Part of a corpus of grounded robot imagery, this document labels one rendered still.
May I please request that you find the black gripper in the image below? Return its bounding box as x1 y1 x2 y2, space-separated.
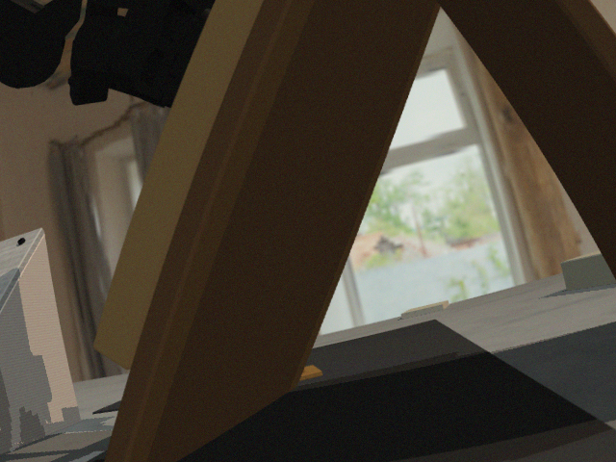
106 0 211 108

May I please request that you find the tan letter tile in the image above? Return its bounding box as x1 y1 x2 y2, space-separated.
299 366 323 381

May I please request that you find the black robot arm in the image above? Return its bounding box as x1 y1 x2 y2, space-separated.
0 0 132 105

